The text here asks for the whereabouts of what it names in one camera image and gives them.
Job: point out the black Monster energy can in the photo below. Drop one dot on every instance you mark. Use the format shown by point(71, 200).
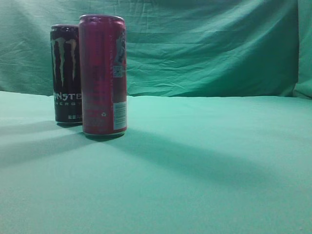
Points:
point(66, 74)

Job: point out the pink energy drink can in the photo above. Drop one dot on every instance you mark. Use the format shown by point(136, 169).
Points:
point(103, 75)

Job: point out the green backdrop cloth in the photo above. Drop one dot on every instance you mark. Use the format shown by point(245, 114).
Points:
point(175, 48)

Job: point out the green table cloth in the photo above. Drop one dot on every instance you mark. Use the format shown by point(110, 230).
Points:
point(186, 165)

